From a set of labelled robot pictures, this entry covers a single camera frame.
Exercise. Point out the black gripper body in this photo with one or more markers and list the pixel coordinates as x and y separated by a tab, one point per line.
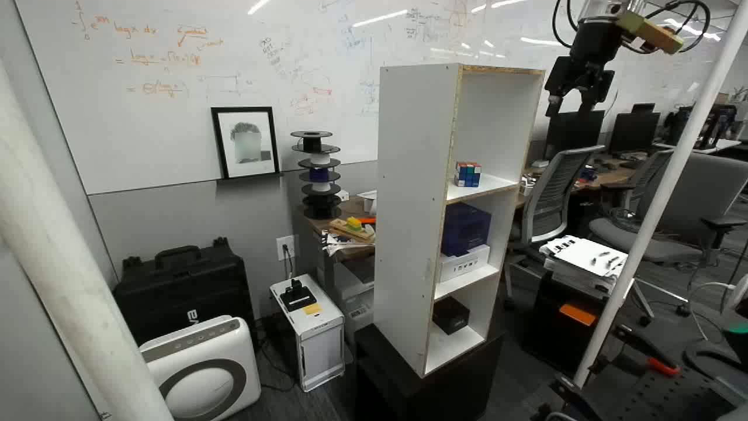
584	65

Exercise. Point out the small blue object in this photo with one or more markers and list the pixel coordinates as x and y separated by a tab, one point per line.
468	174

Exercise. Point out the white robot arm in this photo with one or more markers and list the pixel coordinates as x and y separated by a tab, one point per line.
603	7

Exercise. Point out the black computer monitor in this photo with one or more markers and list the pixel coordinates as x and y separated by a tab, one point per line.
633	132
574	132
674	125

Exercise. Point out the grey mesh office chair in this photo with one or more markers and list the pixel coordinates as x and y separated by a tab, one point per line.
556	194

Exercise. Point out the thin white pole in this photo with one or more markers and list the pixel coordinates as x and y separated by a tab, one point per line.
658	200

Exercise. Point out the grey wide office chair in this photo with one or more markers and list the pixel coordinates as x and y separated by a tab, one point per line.
697	200

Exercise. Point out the dark blue box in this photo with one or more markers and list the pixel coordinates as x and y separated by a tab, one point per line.
465	227

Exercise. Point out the white keypad device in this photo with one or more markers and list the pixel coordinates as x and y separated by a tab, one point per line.
584	257

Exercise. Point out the tall white shelf unit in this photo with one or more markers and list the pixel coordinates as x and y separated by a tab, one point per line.
417	212

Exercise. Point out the flat white box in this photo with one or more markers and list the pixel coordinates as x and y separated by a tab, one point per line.
462	263

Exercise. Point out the white mug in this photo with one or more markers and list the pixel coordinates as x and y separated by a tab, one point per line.
367	200

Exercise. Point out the orange label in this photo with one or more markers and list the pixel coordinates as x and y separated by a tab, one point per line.
578	315

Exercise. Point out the black cart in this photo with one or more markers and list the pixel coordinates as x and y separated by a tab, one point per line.
556	328

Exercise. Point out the yellow toy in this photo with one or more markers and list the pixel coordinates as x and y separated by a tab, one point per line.
353	224

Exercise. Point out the small black box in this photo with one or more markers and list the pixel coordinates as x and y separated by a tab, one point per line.
451	315

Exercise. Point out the blue filament spool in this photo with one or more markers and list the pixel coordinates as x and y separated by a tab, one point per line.
320	177

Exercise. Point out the empty black filament spool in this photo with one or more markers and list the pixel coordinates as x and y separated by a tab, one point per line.
311	141

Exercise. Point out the full black filament spool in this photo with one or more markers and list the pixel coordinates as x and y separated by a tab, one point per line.
320	205

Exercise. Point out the brown wooden desk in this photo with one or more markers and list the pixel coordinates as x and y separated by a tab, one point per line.
341	257

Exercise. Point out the black chair armrest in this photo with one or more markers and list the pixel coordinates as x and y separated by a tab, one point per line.
720	355

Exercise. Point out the black framed portrait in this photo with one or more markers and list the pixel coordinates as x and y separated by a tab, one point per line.
245	143

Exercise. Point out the yellow sticky note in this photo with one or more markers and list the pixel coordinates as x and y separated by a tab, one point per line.
311	310

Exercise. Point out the black stand cabinet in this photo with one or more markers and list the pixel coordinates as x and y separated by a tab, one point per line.
404	386

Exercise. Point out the black gadget with stick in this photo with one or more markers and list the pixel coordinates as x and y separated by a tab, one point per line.
294	296

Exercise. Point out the small white computer case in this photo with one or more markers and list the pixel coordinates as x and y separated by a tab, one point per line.
309	339

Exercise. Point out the black hard carrying case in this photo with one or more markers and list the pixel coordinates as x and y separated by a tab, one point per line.
182	286

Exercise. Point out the white air purifier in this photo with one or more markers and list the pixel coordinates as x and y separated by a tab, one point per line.
203	365

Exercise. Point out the thick white pole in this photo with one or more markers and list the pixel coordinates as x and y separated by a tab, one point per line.
71	296

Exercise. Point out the tan wrist camera box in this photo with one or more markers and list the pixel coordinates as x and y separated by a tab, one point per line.
652	33

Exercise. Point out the white wall outlet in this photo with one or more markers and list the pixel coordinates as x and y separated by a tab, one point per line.
286	247

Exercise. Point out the large wall whiteboard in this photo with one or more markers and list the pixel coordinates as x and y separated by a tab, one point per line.
155	79

